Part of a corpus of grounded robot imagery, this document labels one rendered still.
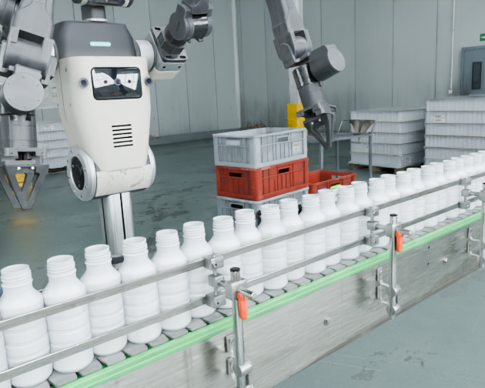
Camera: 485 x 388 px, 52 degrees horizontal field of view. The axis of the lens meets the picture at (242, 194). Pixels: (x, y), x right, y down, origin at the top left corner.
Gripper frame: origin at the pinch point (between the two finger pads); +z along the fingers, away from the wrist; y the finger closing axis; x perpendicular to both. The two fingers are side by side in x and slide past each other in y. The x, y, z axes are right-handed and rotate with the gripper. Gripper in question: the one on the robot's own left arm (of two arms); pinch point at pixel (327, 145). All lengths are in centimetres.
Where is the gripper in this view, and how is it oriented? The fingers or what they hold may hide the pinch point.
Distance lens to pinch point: 119.2
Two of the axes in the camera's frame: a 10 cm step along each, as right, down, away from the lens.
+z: 2.8, 9.6, -0.9
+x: -7.9, 2.8, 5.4
